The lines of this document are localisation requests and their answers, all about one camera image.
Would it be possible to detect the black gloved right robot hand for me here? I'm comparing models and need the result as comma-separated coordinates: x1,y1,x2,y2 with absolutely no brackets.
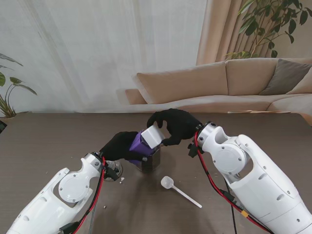
146,108,202,147

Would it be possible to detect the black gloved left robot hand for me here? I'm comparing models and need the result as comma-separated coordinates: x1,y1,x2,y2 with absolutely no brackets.
99,131,149,163

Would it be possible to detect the purple square coffee jar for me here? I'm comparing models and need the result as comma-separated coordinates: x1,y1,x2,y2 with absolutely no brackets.
128,131,156,165

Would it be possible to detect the clear glass jar lid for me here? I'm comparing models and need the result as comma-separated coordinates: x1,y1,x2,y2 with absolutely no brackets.
103,160,124,183

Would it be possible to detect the white square jar lid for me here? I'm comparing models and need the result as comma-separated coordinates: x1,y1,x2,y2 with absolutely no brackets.
141,125,165,149

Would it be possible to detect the glass jar of coffee beans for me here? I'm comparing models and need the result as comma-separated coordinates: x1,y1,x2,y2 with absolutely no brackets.
136,145,161,174

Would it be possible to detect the white plastic spoon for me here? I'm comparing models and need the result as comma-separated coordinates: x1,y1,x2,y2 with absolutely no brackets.
160,175,203,209

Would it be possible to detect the beige sofa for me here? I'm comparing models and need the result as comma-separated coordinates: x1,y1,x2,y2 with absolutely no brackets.
125,58,312,120

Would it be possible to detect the white sheer curtain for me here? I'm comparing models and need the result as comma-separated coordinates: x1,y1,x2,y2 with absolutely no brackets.
0,0,208,114

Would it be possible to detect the beige curtain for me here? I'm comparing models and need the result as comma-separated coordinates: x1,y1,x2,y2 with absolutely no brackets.
196,0,312,65

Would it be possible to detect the tan plant pot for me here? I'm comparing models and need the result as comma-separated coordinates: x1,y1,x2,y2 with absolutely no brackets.
0,116,17,125

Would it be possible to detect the grey sofa cushion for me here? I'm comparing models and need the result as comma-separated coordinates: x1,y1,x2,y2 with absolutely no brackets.
258,58,312,96

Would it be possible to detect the broad leaf green plant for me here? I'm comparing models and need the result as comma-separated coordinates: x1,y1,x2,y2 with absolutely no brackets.
0,53,38,119

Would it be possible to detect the tall leafy green plant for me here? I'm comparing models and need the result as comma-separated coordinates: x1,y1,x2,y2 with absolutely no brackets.
225,0,312,60

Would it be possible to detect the beige sofa cushion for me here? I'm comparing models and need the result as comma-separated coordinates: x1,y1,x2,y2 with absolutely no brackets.
286,73,312,95

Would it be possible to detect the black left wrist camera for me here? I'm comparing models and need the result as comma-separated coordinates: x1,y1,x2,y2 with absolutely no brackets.
104,167,119,181

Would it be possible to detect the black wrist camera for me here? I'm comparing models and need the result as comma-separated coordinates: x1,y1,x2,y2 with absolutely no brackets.
104,167,119,181
187,142,202,158

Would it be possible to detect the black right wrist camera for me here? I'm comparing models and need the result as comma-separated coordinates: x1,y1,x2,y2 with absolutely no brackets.
187,142,202,158

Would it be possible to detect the red left arm cable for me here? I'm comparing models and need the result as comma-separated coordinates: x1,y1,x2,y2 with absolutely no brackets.
73,157,107,234

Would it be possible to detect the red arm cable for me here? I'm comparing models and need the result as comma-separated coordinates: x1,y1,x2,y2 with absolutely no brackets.
194,131,273,234
73,157,107,234

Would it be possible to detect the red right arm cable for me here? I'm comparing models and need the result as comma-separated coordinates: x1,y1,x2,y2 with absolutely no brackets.
194,131,273,234

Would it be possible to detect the grey left arm cable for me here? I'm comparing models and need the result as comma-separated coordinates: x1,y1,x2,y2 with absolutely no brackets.
89,195,100,234

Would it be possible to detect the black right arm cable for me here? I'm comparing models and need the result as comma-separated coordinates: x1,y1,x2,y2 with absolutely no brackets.
224,177,238,234

